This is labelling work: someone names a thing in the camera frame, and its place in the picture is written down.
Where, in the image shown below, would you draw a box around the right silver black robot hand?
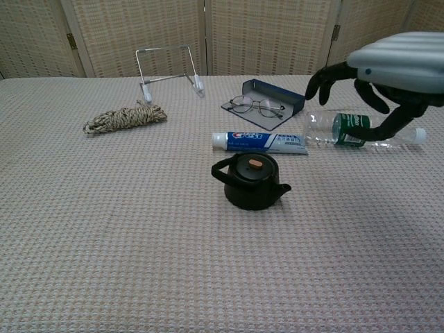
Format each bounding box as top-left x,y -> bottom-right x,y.
305,31 -> 444,143

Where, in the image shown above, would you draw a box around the black teapot lid wooden knob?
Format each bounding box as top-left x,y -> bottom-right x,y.
232,153 -> 275,182

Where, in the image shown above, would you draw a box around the black ceramic teapot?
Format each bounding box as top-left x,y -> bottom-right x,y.
211,152 -> 293,212

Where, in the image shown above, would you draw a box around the clear bottle green label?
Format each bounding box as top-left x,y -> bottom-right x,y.
304,109 -> 427,151

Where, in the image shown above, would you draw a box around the blue open glasses case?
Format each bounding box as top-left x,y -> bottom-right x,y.
221,78 -> 307,132

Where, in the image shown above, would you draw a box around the woven folding screen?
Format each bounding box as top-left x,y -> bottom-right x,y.
0,0 -> 444,79

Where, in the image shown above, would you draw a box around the blue white toothpaste tube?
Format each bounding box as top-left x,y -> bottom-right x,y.
212,130 -> 309,156

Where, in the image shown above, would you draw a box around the beige woven tablecloth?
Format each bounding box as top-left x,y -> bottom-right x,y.
0,71 -> 444,333

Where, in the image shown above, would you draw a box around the thin metal frame eyeglasses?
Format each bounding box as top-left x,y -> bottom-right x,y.
228,94 -> 286,119

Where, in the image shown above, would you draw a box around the metal wire book stand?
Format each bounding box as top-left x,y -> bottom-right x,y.
135,44 -> 206,105

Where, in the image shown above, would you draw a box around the beige braided rope bundle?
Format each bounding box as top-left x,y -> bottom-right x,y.
82,100 -> 168,135

